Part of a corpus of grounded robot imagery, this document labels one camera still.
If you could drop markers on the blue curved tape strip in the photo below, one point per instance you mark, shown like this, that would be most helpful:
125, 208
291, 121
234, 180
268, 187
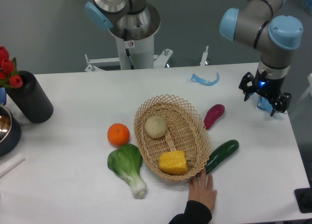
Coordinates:
205, 82

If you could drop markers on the black sleeved forearm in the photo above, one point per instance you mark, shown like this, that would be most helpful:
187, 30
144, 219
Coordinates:
194, 213

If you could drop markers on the black device table corner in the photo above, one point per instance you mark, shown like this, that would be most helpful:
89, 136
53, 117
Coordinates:
304, 199

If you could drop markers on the blue object left edge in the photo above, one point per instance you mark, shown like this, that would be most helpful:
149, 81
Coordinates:
3, 98

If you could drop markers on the black cylindrical vase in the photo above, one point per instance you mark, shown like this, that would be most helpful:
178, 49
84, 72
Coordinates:
31, 99

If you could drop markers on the steel bowl dark rim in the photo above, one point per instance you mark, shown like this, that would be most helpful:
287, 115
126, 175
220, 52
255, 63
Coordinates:
10, 131

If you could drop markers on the blue tangled ribbon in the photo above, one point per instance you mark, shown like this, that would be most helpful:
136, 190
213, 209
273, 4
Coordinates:
264, 105

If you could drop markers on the white paper strip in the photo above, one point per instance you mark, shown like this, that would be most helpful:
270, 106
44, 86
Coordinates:
11, 163

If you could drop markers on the woven wicker basket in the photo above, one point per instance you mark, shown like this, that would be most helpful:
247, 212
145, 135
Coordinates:
185, 132

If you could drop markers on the orange fruit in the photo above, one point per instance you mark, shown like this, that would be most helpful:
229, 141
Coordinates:
118, 134

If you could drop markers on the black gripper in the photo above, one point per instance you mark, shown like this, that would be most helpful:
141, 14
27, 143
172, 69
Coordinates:
267, 83

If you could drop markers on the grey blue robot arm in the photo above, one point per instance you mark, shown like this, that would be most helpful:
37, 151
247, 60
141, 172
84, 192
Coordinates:
134, 23

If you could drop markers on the red tulip flowers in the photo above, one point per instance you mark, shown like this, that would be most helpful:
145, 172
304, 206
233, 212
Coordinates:
9, 76

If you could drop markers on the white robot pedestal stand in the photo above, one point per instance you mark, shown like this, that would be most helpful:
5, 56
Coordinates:
132, 55

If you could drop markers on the dark green cucumber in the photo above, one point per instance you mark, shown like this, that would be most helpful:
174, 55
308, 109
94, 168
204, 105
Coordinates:
220, 154

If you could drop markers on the person's bare hand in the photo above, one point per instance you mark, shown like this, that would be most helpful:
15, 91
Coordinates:
201, 190

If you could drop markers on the yellow bell pepper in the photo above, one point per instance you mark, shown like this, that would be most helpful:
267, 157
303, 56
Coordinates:
173, 163

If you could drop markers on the green bok choy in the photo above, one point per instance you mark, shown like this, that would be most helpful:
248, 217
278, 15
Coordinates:
126, 162

